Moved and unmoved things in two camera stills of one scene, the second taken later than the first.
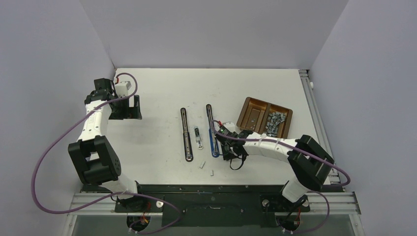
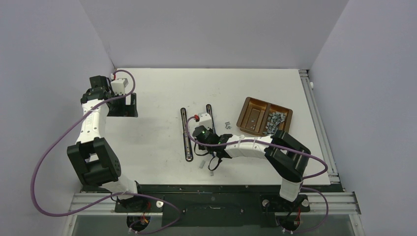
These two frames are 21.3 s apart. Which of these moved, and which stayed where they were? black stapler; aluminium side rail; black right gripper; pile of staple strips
Moved: black right gripper
Stayed: black stapler; aluminium side rail; pile of staple strips
